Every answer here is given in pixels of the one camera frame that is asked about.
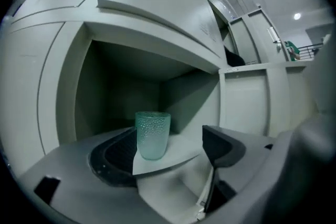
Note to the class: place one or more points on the teal dimpled glass cup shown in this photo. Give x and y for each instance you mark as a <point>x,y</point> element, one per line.
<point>153,136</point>

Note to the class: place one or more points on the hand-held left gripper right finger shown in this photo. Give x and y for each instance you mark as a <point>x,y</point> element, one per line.
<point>223,149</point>

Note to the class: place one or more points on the round ceiling light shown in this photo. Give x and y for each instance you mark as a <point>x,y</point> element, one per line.
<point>297,16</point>

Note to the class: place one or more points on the grey metal lockers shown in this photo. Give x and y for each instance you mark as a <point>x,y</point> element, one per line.
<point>147,21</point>

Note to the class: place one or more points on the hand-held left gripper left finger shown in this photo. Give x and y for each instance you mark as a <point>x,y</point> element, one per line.
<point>118,154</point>

